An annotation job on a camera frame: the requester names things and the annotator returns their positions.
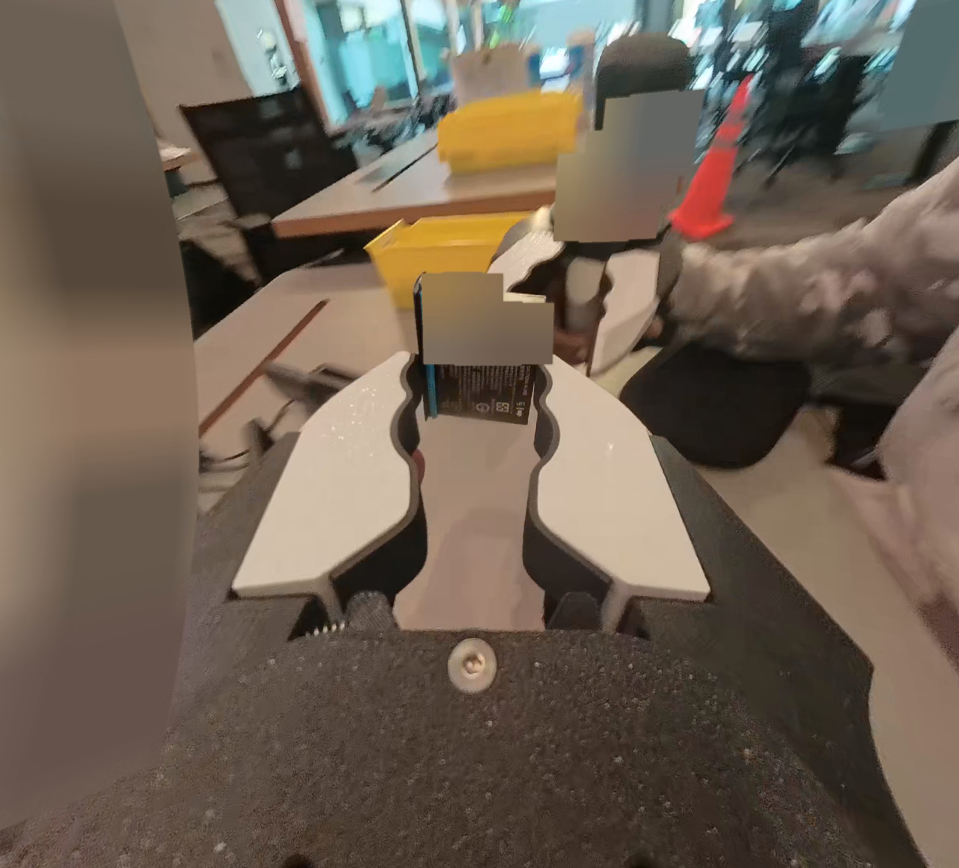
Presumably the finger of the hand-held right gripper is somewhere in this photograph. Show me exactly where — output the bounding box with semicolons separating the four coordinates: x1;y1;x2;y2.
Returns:
490;209;567;277

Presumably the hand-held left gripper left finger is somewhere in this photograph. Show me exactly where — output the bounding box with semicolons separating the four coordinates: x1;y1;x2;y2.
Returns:
233;352;428;604

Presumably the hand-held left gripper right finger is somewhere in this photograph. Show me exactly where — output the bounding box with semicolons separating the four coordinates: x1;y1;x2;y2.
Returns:
525;356;711;604

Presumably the yellow plastic bin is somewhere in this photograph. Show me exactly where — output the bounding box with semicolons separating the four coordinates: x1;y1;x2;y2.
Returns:
365;214;536;312
435;91;585;177

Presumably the black battery blue stripe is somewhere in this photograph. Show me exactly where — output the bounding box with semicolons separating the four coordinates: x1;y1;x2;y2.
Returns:
414;278;543;424

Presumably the person's right forearm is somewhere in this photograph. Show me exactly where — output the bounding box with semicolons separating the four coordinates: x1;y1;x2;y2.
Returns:
664;157;959;405

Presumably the black honeycomb cushion pad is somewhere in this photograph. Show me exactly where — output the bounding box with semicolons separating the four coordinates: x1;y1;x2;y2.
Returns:
621;344;812;469

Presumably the orange traffic cone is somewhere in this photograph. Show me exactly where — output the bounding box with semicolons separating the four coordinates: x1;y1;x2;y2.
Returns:
670;74;755;241

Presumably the wooden work table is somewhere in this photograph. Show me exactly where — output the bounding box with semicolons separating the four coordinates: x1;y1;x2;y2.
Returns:
273;134;558;240

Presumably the black mesh office chair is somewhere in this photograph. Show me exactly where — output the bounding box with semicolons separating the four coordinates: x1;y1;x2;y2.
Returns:
180;86;361;285

